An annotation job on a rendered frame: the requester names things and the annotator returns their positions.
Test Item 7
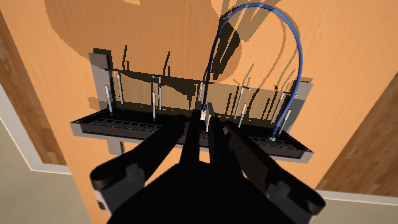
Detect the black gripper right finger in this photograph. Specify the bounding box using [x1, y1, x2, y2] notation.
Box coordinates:
[205, 102, 326, 224]

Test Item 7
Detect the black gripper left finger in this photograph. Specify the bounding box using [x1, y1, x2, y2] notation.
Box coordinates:
[90, 101, 202, 220]

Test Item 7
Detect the blue patch cord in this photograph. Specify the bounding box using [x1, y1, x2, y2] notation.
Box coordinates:
[203, 3, 303, 132]

